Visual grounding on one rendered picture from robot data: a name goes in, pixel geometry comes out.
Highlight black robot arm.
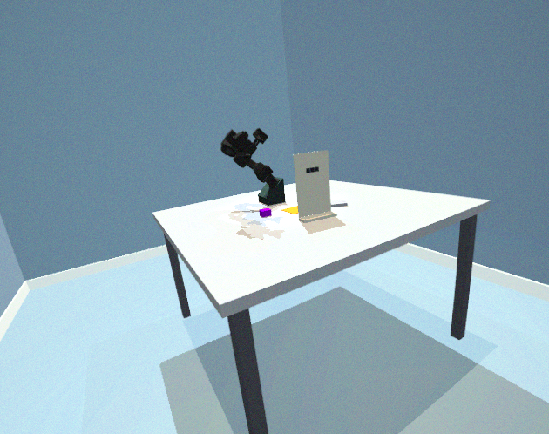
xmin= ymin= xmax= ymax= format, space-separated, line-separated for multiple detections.
xmin=220 ymin=130 xmax=280 ymax=188

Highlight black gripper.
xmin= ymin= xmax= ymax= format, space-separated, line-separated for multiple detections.
xmin=233 ymin=129 xmax=268 ymax=167

